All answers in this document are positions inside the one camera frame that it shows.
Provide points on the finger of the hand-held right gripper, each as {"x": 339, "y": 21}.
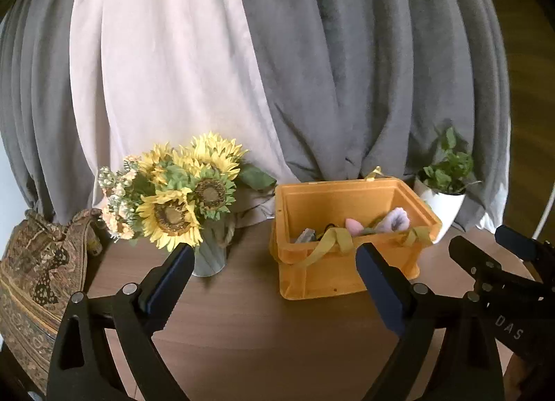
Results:
{"x": 520, "y": 242}
{"x": 470, "y": 253}

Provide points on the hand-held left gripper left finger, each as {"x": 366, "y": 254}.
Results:
{"x": 167, "y": 286}

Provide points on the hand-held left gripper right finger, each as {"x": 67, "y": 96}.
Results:
{"x": 381, "y": 290}

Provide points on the orange plastic crate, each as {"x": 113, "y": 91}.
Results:
{"x": 312, "y": 275}

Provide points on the lilac fuzzy cloth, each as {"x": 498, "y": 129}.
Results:
{"x": 396, "y": 219}

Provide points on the blue printed tissue packet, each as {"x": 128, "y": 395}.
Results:
{"x": 306, "y": 236}

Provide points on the white curved pole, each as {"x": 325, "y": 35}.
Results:
{"x": 547, "y": 205}

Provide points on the grey ribbed vase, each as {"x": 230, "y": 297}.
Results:
{"x": 208, "y": 255}

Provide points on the white plant pot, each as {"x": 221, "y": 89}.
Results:
{"x": 442, "y": 210}

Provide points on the sunflower bouquet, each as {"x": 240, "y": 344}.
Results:
{"x": 173, "y": 210}

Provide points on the green leafy plant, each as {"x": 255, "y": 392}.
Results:
{"x": 448, "y": 171}

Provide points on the small pink flower bouquet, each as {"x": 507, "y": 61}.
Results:
{"x": 119, "y": 205}

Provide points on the brown patterned cloth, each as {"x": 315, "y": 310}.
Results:
{"x": 30, "y": 262}

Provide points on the grey curtain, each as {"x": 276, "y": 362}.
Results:
{"x": 368, "y": 62}
{"x": 39, "y": 101}

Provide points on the white curtain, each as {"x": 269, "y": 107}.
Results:
{"x": 164, "y": 62}

